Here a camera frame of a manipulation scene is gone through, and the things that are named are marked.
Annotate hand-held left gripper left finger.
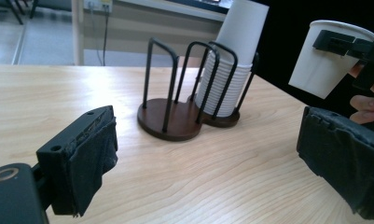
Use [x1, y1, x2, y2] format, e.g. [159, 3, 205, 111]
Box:
[35, 105, 119, 218]

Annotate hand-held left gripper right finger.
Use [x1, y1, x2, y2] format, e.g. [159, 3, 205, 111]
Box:
[296, 105, 374, 220]

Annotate single white paper cup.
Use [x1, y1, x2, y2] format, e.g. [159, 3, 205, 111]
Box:
[288, 19, 374, 100]

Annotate stack of white paper cups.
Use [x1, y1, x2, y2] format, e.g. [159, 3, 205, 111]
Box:
[194, 0, 270, 119]

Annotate dark wooden wire cup holder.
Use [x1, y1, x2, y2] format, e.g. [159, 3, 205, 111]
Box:
[136, 36, 259, 143]

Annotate black chair legs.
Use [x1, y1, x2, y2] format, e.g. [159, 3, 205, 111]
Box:
[0, 0, 40, 26]

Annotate black hanging cable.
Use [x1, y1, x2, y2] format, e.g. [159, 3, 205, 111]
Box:
[95, 4, 110, 67]

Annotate wall power socket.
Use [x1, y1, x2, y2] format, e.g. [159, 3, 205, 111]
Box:
[83, 0, 114, 14]

